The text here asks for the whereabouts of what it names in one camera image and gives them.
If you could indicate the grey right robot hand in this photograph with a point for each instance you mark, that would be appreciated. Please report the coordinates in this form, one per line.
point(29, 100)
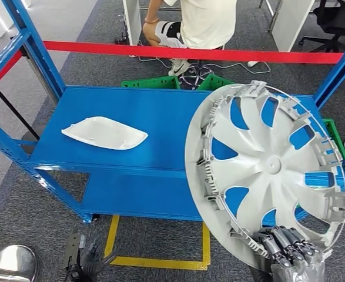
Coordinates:
point(292, 264)

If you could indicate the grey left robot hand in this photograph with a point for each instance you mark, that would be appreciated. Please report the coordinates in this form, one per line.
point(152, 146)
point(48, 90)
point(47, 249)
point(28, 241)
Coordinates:
point(92, 264)

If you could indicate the silver plastic wheel hubcap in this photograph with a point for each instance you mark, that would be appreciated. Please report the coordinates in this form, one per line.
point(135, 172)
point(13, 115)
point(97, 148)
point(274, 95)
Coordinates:
point(263, 163)

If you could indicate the white plastic trim part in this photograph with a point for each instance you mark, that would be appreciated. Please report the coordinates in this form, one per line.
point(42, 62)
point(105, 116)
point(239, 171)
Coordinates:
point(104, 134)

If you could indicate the blue metal shelf rack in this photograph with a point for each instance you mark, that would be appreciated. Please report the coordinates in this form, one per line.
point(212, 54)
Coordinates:
point(131, 109)

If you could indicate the green plastic crate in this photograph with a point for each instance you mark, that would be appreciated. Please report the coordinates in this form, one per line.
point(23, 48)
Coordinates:
point(333, 134)
point(213, 82)
point(151, 83)

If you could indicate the white power strip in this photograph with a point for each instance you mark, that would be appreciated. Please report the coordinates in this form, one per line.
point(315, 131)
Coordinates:
point(252, 64)

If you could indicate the red barrier belt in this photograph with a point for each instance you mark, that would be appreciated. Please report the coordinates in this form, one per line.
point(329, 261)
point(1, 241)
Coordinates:
point(190, 52)
point(1, 76)

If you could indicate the black floor adapter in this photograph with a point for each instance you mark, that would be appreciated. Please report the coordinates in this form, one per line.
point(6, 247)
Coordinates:
point(122, 39)

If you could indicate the black stool with chrome base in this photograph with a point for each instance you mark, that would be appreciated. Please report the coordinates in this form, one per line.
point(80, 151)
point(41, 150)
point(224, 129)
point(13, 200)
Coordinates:
point(195, 76)

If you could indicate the white desk side panel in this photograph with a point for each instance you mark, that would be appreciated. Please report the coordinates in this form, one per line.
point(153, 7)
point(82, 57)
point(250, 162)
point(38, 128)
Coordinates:
point(132, 19)
point(289, 23)

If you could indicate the black office chair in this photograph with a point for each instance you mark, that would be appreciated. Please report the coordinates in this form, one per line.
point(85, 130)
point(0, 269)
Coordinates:
point(336, 19)

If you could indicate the seated person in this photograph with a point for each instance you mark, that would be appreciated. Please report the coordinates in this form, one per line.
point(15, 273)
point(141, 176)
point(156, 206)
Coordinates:
point(207, 23)

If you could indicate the chrome stanchion post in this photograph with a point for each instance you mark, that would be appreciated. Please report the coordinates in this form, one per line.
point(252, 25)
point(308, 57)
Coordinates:
point(39, 76)

